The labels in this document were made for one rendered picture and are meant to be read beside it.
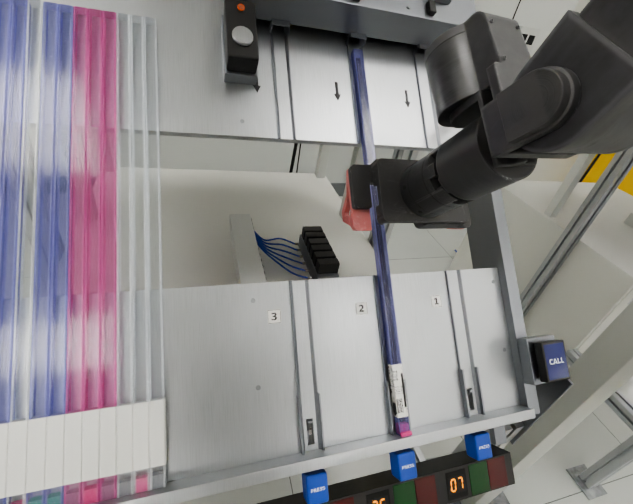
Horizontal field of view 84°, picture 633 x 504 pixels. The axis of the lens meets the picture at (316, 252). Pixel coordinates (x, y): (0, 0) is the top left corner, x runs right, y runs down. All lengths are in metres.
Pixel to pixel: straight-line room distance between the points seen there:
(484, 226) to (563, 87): 0.38
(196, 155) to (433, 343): 1.98
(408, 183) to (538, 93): 0.15
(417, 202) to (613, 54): 0.18
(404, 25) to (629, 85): 0.39
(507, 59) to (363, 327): 0.31
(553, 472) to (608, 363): 0.78
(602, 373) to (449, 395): 0.40
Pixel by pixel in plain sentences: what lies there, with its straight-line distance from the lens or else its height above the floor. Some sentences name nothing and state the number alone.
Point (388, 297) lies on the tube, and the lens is 0.45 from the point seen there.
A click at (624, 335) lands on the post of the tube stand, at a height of 0.74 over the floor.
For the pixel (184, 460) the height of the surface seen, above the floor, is 0.73.
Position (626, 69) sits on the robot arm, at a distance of 0.24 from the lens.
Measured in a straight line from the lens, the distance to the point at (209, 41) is 0.53.
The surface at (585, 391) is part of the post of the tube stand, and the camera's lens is 0.89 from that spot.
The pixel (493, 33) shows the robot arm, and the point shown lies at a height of 1.12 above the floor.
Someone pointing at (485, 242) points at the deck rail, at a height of 0.87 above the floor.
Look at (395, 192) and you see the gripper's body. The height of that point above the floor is 0.98.
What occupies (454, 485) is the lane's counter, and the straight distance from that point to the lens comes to 0.56.
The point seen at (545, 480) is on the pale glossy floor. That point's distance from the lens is 1.53.
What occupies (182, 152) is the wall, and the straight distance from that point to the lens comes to 2.28.
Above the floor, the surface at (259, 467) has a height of 0.73.
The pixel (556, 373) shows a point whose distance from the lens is 0.57.
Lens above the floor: 1.13
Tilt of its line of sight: 35 degrees down
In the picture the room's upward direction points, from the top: 11 degrees clockwise
